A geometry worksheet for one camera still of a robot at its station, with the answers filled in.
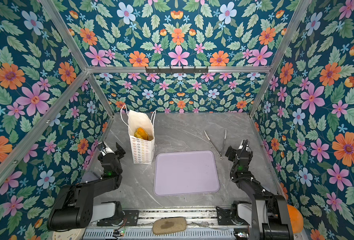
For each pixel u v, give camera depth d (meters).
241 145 0.78
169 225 0.69
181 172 0.93
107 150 0.74
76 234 0.67
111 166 0.66
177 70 0.93
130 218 0.74
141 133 0.94
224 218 0.73
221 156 0.96
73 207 0.42
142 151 0.80
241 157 0.66
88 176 0.89
